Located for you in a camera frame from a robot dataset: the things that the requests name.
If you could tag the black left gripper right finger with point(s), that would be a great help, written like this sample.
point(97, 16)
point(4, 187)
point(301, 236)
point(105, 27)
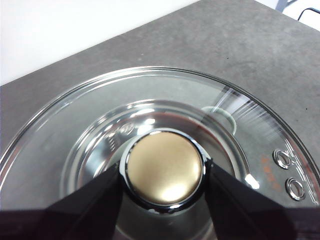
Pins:
point(245, 215)

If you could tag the glass lid with green knob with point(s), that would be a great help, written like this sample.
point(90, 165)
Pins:
point(165, 167)

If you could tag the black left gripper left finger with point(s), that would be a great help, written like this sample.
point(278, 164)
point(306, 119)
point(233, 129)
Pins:
point(82, 215)

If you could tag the pale green electric cooking pot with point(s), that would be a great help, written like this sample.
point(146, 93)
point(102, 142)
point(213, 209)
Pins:
point(231, 122)

